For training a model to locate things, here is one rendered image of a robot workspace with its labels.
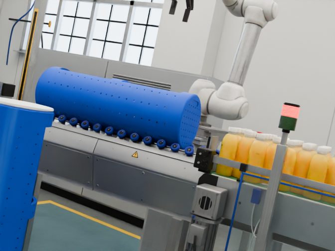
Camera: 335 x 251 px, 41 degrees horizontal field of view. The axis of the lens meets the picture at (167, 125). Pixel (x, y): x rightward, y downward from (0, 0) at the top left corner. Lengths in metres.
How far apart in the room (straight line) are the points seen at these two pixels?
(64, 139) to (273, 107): 2.91
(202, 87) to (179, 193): 0.81
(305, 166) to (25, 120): 1.17
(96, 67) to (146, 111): 2.29
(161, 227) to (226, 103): 0.84
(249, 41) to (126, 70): 1.76
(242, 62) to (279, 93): 2.21
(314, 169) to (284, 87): 2.99
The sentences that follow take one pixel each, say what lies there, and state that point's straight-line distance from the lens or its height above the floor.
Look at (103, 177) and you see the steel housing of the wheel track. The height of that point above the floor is 0.72.
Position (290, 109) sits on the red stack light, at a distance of 1.72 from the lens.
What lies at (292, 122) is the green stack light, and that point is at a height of 1.19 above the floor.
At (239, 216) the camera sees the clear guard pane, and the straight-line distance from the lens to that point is 1.90.
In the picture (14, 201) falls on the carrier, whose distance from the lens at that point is 1.96.
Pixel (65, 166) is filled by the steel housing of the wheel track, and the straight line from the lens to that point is 2.47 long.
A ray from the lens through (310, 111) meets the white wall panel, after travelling 4.77.
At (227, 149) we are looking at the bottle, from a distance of 1.99.
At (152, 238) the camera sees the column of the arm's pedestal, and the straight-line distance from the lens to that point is 2.82.
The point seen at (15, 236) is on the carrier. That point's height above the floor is 0.49.
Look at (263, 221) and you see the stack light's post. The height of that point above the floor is 0.80.
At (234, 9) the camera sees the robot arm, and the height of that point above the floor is 1.79.
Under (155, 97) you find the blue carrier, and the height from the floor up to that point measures 1.18.
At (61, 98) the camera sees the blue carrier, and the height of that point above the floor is 1.07.
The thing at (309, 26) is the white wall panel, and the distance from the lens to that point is 4.92.
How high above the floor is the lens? 1.18
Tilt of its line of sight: 3 degrees down
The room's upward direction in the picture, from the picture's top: 12 degrees clockwise
